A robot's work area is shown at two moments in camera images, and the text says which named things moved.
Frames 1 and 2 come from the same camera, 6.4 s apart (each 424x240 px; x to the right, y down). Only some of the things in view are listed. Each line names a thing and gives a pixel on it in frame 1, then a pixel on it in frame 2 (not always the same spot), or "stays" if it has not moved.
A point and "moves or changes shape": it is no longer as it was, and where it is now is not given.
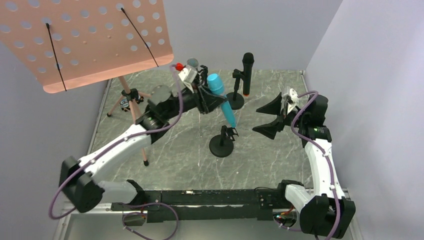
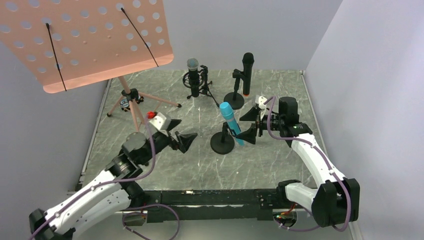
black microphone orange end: x=248 y=60 stays
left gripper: x=203 y=100 to x=172 y=138
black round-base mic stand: x=236 y=99 stays
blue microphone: x=216 y=86 moves or changes shape
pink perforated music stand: x=66 y=44 stays
